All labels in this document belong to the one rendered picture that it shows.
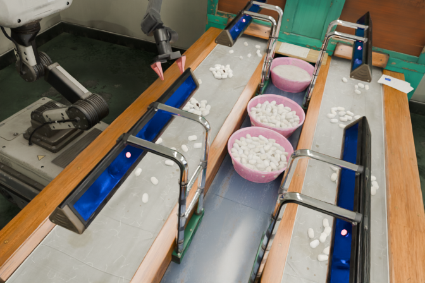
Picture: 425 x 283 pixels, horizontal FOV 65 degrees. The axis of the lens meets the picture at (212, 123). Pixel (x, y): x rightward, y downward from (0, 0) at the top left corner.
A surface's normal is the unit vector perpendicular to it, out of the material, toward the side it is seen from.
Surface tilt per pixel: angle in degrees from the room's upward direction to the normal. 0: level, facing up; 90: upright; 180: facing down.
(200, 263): 0
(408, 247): 0
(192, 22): 90
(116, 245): 0
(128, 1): 90
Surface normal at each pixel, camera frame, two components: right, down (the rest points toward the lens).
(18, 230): 0.09, -0.77
